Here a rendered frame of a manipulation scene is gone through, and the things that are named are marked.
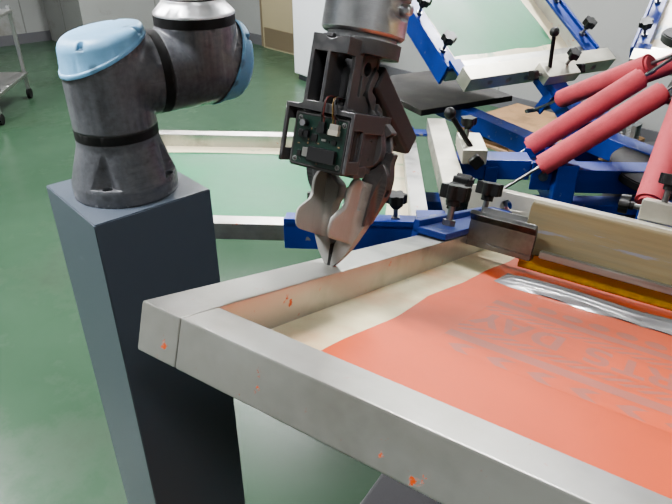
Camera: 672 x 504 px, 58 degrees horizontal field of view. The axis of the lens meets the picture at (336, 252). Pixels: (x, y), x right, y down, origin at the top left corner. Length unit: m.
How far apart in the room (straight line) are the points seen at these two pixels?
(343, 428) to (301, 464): 1.72
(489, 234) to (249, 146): 1.04
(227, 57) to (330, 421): 0.66
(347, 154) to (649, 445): 0.31
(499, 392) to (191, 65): 0.62
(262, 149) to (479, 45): 0.78
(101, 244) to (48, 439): 1.53
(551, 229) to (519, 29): 1.41
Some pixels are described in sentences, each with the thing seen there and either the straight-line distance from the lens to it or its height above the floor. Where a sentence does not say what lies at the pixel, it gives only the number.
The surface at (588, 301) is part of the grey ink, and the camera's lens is 0.83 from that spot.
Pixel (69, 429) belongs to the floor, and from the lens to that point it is 2.37.
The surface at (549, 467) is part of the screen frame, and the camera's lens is 0.34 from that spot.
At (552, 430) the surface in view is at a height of 1.26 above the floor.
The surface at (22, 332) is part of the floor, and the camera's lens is 2.91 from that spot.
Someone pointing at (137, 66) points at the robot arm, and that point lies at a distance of 0.88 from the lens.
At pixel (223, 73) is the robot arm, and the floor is 1.36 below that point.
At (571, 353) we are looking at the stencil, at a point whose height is 1.20.
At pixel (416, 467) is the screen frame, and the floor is 1.31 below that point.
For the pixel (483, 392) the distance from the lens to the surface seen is 0.49.
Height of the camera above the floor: 1.58
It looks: 30 degrees down
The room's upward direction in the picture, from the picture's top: straight up
